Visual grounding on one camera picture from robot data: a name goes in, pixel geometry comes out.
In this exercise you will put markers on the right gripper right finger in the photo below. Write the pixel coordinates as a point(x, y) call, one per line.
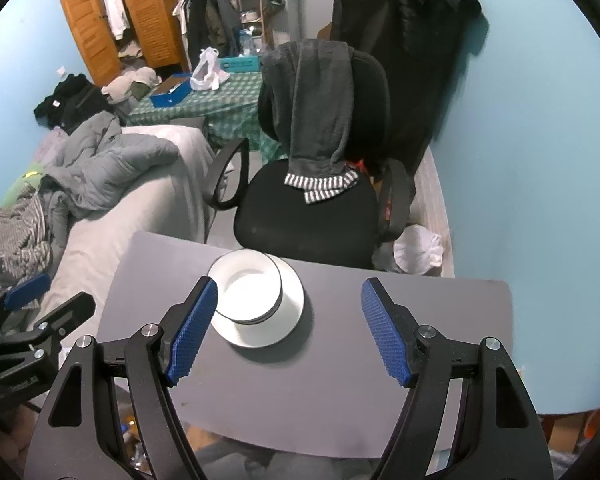
point(498, 434)

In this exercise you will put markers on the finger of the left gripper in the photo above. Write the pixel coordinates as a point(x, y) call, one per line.
point(65, 319)
point(19, 296)

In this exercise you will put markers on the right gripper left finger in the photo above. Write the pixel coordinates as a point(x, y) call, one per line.
point(78, 434)

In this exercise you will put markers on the white bowl black rim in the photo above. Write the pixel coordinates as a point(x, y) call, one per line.
point(249, 286)

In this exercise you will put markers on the white plate stack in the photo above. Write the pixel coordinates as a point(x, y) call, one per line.
point(273, 329)

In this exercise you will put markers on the striped grey clothing pile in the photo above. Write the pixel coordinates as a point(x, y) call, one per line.
point(24, 248)

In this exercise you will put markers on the grey bed mattress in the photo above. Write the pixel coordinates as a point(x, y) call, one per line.
point(165, 200)

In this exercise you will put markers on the grey puffy jacket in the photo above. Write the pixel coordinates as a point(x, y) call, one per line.
point(96, 165)

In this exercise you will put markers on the black clothes pile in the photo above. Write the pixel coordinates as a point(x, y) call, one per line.
point(73, 101)

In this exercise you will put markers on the white plastic bag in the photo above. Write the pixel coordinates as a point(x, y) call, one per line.
point(417, 251)

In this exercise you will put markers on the blue flat box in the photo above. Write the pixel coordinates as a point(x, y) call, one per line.
point(171, 91)

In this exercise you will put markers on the black office chair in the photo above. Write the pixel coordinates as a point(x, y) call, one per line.
point(344, 231)

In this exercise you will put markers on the green checkered tablecloth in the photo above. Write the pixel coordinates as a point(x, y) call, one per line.
point(231, 113)

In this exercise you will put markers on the white bag on table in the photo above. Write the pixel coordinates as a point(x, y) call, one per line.
point(208, 75)

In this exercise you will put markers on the wooden louvered wardrobe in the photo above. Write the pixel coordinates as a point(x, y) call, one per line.
point(106, 31)

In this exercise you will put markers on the dark grey striped towel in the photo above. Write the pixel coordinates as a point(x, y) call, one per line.
point(312, 94)

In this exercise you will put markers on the black hanging coat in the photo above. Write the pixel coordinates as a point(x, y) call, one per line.
point(418, 43)

